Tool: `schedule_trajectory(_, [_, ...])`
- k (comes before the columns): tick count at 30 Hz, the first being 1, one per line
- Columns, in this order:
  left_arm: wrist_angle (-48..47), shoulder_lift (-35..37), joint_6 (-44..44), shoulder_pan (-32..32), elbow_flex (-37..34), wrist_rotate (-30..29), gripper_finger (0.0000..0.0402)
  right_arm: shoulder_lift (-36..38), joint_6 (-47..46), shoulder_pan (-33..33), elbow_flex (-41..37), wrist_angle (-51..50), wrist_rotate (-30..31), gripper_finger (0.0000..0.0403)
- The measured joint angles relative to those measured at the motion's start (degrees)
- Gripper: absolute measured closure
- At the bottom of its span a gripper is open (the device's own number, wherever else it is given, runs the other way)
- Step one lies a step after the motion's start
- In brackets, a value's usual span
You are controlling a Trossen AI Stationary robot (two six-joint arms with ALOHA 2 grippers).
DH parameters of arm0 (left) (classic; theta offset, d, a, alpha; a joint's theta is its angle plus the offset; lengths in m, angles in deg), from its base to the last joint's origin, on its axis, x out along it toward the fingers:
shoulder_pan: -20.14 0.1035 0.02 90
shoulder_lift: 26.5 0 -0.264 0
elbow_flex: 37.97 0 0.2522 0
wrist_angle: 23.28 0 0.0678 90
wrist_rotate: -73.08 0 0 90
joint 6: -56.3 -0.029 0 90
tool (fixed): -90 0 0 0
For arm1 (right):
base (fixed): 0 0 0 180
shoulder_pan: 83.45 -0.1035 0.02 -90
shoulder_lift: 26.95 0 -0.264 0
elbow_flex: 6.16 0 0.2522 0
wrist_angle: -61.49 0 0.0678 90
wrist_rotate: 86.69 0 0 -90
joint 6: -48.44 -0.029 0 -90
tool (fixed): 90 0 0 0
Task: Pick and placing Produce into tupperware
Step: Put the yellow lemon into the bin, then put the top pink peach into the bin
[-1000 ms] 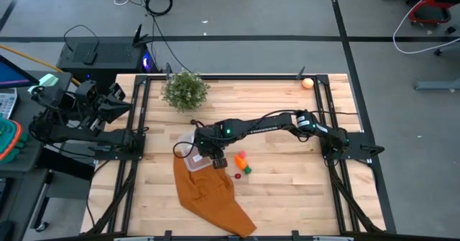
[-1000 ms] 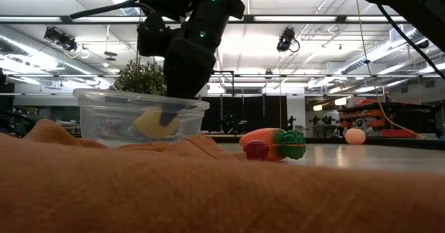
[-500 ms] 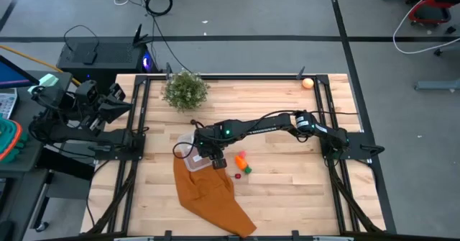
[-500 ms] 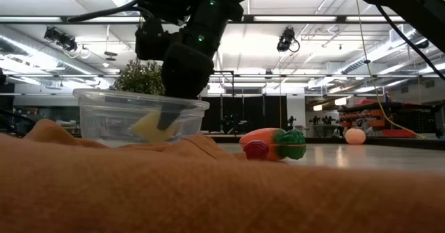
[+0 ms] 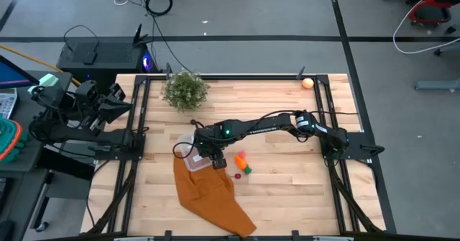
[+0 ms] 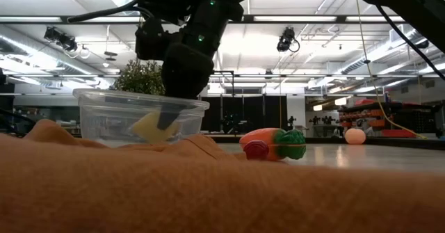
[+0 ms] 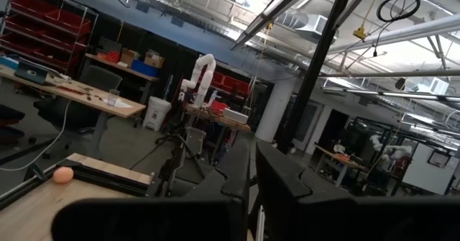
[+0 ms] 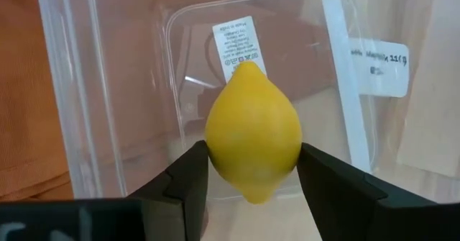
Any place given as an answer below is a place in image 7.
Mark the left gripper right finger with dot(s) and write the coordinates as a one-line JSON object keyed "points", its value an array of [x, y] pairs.
{"points": [[323, 216]]}

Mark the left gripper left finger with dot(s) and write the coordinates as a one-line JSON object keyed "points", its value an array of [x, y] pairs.
{"points": [[161, 219]]}

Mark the toy peach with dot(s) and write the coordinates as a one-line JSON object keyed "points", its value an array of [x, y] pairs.
{"points": [[63, 175]]}

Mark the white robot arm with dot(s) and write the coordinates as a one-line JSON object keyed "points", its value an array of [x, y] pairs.
{"points": [[201, 79]]}

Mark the white trash bin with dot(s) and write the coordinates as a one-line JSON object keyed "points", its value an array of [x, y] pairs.
{"points": [[156, 113]]}

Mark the whiteboard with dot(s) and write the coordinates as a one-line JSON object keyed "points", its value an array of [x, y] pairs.
{"points": [[427, 172]]}

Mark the small wooden table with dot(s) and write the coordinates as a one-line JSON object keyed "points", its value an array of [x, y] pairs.
{"points": [[215, 118]]}

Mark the white pillar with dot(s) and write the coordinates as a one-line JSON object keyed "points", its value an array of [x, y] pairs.
{"points": [[275, 111]]}

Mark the white box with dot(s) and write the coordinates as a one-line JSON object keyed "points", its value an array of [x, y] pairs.
{"points": [[235, 116]]}

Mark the clear plastic cup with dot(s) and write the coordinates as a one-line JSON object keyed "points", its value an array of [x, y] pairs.
{"points": [[113, 98]]}

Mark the long wooden desk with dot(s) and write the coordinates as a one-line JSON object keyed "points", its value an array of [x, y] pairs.
{"points": [[90, 100]]}

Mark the blue storage bin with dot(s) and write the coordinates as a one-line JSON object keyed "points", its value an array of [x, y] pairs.
{"points": [[145, 69]]}

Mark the dark office chair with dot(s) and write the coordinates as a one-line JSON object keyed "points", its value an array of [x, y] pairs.
{"points": [[98, 78]]}

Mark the cardboard box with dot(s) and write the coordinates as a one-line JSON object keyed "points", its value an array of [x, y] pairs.
{"points": [[154, 60], [128, 57]]}

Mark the yellow hanging plug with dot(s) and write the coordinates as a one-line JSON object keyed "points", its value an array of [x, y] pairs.
{"points": [[360, 33]]}

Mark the shelf with red bins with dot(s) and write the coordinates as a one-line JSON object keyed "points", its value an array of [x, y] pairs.
{"points": [[46, 25]]}

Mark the black metal table frame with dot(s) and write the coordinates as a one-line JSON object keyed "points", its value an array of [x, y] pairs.
{"points": [[108, 181]]}

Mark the black vertical frame post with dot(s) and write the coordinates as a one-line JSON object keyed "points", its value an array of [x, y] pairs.
{"points": [[316, 64]]}

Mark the white ceiling duct pipe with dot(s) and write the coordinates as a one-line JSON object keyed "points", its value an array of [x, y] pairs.
{"points": [[402, 32]]}

